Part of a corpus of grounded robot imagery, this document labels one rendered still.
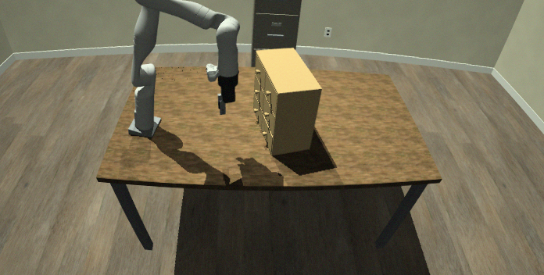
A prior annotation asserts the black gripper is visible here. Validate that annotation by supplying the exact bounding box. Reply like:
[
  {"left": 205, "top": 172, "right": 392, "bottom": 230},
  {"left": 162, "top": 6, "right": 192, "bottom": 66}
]
[{"left": 206, "top": 62, "right": 239, "bottom": 115}]

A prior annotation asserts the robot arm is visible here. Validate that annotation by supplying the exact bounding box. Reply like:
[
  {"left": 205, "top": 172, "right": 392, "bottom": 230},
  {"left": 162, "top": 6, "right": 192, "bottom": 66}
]
[{"left": 131, "top": 0, "right": 240, "bottom": 130}]

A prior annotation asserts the tan wooden chest of drawers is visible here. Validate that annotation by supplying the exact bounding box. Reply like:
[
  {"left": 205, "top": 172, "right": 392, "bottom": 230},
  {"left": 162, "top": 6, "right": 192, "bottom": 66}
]
[{"left": 256, "top": 48, "right": 322, "bottom": 155}]

